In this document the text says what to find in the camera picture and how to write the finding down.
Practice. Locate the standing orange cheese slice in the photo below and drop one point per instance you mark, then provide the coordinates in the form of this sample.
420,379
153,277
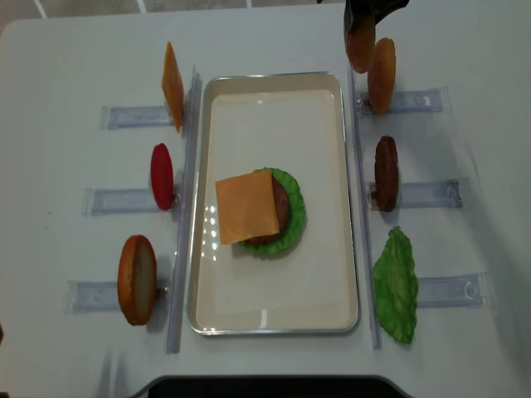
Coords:
172,86

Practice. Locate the clear tomato slot holder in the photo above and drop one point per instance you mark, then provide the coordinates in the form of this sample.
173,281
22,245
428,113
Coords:
103,201

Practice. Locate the red tomato slice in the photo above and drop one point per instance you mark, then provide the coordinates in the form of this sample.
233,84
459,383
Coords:
161,175

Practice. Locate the bread slice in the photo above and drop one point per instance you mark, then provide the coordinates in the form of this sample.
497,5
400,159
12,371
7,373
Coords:
360,43
137,280
381,76

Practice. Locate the clear bread slot holder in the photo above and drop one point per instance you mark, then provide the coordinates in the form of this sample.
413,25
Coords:
91,297
434,100

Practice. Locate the orange cheese slice on tray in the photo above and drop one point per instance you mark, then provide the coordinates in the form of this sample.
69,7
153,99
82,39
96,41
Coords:
246,207

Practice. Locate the standing green lettuce leaf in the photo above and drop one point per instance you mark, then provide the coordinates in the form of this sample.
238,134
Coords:
396,287

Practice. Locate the standing brown meat patty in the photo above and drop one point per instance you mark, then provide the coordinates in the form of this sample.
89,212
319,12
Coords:
386,174

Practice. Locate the clear patty slot holder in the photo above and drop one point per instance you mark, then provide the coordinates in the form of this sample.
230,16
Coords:
450,193

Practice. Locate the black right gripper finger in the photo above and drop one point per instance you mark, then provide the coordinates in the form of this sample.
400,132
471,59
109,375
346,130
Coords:
357,10

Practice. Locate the clear left bread slot holder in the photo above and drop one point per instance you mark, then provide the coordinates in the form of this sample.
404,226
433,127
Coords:
91,297

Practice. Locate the clear cheese slot holder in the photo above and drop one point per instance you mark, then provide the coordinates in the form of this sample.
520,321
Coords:
118,117

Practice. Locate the silver metal tray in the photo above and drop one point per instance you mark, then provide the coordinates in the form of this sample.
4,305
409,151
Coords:
294,122

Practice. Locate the clear right bread slot holder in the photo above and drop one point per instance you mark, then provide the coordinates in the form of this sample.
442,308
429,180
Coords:
434,100

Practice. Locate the clear lettuce slot holder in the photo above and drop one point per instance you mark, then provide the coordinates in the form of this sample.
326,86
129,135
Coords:
463,291

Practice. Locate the green lettuce on tray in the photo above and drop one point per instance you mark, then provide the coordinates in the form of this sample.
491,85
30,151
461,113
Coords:
295,225

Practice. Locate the brown meat patty on tray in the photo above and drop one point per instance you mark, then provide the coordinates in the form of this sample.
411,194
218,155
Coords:
282,206

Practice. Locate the black base at table edge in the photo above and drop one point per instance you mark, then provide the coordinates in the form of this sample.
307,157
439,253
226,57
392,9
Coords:
273,386

